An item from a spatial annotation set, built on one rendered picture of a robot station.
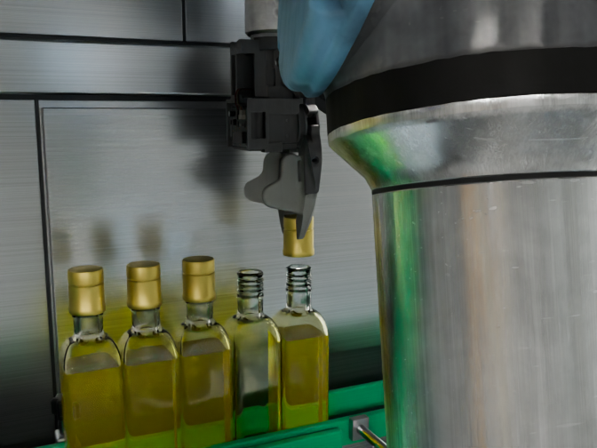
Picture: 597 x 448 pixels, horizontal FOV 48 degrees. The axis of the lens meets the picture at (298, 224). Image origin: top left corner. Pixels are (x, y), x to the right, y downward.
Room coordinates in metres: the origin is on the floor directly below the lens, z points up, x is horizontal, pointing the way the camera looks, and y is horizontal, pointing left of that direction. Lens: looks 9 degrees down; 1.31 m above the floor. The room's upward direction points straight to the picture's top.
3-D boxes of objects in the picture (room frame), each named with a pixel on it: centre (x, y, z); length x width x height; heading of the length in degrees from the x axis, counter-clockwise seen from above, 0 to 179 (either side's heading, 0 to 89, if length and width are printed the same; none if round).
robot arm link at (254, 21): (0.73, 0.02, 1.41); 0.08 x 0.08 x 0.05
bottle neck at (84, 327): (0.64, 0.21, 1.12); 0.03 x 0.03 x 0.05
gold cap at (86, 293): (0.64, 0.21, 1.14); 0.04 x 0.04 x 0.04
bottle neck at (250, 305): (0.71, 0.05, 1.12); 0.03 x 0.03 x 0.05
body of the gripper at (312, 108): (0.73, 0.03, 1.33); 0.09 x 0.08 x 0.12; 114
